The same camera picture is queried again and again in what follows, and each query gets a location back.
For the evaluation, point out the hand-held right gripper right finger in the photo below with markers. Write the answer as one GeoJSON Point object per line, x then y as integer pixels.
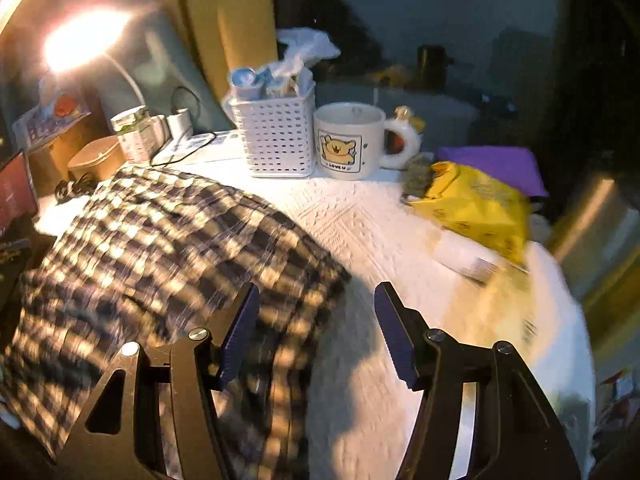
{"type": "Point", "coordinates": [395, 335]}

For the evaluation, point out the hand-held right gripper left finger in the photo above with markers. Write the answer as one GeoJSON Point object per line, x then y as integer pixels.
{"type": "Point", "coordinates": [240, 335]}

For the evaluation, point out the plaid pants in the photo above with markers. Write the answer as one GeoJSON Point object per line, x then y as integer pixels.
{"type": "Point", "coordinates": [150, 240]}

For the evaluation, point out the white tube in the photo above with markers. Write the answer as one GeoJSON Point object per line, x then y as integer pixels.
{"type": "Point", "coordinates": [460, 255]}

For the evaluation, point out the white textured table cover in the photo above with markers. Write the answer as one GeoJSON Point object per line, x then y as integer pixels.
{"type": "Point", "coordinates": [380, 230]}

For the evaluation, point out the yellow plastic bag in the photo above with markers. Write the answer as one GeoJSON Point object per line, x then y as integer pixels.
{"type": "Point", "coordinates": [475, 205]}

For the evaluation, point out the grey fuzzy item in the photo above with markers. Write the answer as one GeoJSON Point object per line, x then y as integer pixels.
{"type": "Point", "coordinates": [417, 175]}

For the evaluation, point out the white power strip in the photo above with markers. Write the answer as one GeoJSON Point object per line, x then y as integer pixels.
{"type": "Point", "coordinates": [220, 145]}

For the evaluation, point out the white plastic basket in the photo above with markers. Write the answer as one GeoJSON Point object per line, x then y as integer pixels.
{"type": "Point", "coordinates": [275, 135]}

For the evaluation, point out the purple cloth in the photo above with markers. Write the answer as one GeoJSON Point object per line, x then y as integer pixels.
{"type": "Point", "coordinates": [500, 160]}

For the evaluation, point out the white bear print mug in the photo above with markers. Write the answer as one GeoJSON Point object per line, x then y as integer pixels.
{"type": "Point", "coordinates": [370, 125]}

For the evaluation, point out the white charger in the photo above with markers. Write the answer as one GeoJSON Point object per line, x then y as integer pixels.
{"type": "Point", "coordinates": [180, 122]}

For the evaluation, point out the small gold white ornament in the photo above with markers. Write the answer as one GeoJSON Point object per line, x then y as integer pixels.
{"type": "Point", "coordinates": [402, 112]}

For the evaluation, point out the white green milk carton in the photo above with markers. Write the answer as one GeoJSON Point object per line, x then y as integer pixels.
{"type": "Point", "coordinates": [140, 135]}

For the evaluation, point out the colourful packet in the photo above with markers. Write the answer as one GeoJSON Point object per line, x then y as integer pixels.
{"type": "Point", "coordinates": [615, 395]}

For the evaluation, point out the brown lidded box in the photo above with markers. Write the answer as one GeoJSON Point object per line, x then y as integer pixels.
{"type": "Point", "coordinates": [95, 155]}

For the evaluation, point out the cardboard box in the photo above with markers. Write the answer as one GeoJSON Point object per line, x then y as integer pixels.
{"type": "Point", "coordinates": [52, 155]}

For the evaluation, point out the dark red box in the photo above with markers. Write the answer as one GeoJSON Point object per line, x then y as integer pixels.
{"type": "Point", "coordinates": [17, 185]}

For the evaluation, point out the dark cup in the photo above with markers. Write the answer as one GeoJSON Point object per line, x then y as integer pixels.
{"type": "Point", "coordinates": [431, 65]}

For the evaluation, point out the printed paper packet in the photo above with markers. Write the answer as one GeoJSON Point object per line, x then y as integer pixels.
{"type": "Point", "coordinates": [50, 115]}

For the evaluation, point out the crumpled plastic bag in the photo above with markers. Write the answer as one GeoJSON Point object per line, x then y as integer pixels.
{"type": "Point", "coordinates": [307, 45]}

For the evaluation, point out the yellow board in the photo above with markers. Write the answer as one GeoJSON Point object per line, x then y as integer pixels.
{"type": "Point", "coordinates": [225, 25]}

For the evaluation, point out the white desk lamp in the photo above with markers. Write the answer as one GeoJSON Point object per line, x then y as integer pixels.
{"type": "Point", "coordinates": [85, 45]}

